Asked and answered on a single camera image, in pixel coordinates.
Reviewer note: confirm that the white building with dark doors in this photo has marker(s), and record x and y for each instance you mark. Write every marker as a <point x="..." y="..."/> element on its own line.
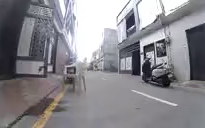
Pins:
<point x="180" y="43"/>

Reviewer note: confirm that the pale cart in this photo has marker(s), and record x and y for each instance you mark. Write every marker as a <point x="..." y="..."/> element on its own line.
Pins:
<point x="71" y="71"/>

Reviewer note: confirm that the parked scooter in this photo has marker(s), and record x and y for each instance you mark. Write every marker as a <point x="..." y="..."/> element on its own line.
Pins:
<point x="160" y="76"/>

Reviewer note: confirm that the grey building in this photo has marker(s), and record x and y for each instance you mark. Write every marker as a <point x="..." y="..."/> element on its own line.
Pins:
<point x="109" y="50"/>

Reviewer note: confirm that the person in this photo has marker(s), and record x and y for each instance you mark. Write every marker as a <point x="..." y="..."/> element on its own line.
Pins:
<point x="146" y="68"/>

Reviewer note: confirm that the building with window grilles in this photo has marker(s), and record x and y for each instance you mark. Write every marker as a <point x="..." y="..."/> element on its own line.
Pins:
<point x="30" y="36"/>

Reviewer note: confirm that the grey asphalt road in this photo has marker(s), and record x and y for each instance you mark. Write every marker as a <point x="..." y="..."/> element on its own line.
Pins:
<point x="123" y="106"/>

